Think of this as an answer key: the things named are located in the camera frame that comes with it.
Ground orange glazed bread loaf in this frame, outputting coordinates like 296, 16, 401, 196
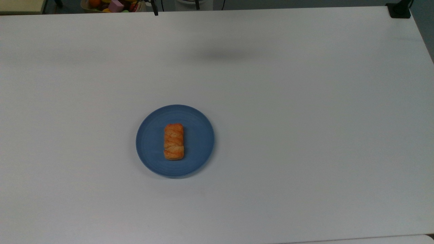
164, 123, 185, 161

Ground beige wooden table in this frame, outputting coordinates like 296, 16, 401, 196
0, 0, 47, 15

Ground white basket of toys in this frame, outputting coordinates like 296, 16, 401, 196
80, 0, 147, 13

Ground black camera clamp stand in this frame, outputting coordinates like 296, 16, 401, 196
386, 0, 414, 19

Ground blue round plate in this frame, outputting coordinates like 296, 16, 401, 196
136, 104, 215, 178

